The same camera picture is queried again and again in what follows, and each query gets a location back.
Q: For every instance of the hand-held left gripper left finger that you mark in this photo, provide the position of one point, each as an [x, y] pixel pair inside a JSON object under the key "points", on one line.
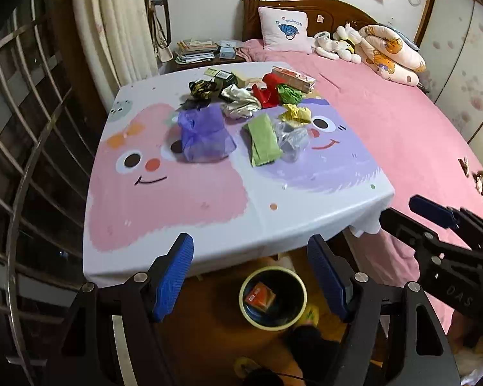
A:
{"points": [[173, 277]]}

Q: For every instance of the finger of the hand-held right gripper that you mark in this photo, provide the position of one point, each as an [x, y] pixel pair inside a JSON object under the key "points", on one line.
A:
{"points": [[402, 227], [430, 211]]}

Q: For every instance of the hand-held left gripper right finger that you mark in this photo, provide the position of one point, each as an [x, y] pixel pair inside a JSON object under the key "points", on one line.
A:
{"points": [[330, 277]]}

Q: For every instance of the round dark trash bin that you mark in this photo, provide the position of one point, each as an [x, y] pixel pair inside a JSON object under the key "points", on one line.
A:
{"points": [[287, 293]]}

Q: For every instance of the clear plastic bag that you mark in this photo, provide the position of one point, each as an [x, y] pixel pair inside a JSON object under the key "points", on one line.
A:
{"points": [[292, 140]]}

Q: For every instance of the purple sheer bag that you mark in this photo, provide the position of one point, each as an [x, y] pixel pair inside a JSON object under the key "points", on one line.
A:
{"points": [[205, 136]]}

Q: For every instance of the green snack packet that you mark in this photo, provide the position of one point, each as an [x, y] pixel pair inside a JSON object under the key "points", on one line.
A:
{"points": [[263, 140]]}

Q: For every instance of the yellow paper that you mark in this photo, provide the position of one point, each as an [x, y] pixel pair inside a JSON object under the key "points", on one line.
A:
{"points": [[296, 113]]}

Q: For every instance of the green paper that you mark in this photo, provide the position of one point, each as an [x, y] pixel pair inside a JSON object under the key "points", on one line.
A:
{"points": [[289, 94]]}

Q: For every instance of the long pink patterned box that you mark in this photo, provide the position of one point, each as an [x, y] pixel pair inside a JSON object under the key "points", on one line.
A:
{"points": [[294, 77]]}

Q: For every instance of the silver foil wrapper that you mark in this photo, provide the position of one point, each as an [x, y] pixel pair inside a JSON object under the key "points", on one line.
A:
{"points": [[239, 102]]}

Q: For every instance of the red wrapper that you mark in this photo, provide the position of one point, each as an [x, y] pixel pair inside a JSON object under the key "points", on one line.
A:
{"points": [[263, 92]]}

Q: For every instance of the yellow right slipper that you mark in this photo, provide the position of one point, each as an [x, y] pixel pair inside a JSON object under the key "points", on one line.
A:
{"points": [[312, 314]]}

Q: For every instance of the yellow slipper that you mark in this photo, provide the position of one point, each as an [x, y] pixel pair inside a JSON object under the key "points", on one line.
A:
{"points": [[245, 366], [312, 314]]}

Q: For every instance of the small brown trinket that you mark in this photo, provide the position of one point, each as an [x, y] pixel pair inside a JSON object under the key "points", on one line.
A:
{"points": [[463, 165]]}

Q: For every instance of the cartoon face printed tablecloth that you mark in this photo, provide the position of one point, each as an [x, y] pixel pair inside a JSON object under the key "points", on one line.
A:
{"points": [[185, 209]]}

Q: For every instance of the orange small box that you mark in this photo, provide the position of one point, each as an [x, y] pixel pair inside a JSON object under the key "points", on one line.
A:
{"points": [[259, 295]]}

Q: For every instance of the pink bed sheet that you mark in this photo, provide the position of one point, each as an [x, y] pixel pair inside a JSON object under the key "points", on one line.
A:
{"points": [[386, 128]]}

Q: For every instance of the yellow left slipper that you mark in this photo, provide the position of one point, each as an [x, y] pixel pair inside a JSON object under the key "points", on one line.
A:
{"points": [[245, 366]]}

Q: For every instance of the person's left leg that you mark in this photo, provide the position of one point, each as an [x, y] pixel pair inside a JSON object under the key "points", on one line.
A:
{"points": [[261, 378]]}

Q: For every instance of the floral sliding wardrobe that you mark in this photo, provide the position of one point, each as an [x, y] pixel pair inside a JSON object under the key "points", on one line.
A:
{"points": [[463, 60]]}

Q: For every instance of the bear print rolled quilt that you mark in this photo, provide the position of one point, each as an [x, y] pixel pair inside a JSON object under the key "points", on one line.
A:
{"points": [[390, 56]]}

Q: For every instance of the black gold crumpled wrapper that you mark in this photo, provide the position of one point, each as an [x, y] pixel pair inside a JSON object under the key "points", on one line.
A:
{"points": [[200, 88]]}

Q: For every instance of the dark green small box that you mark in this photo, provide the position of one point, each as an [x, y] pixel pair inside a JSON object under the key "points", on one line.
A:
{"points": [[219, 76]]}

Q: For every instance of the beige small box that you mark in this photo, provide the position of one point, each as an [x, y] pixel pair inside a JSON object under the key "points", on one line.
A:
{"points": [[241, 77]]}

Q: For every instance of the wooden nightstand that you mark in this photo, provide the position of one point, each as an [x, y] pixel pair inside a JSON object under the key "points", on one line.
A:
{"points": [[209, 66]]}

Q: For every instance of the brown wooden headboard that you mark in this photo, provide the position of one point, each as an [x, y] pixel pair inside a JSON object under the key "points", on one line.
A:
{"points": [[334, 8]]}

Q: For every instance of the white pillow blue print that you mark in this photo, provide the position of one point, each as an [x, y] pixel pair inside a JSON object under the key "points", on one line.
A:
{"points": [[285, 32]]}

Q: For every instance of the stack of books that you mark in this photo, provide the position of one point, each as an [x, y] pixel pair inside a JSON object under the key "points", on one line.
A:
{"points": [[195, 50]]}

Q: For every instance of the pale blue small boxes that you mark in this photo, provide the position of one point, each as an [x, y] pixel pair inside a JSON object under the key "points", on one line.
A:
{"points": [[229, 50]]}

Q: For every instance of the cream curtain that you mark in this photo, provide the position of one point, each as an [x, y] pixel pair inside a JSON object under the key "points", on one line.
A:
{"points": [[112, 28]]}

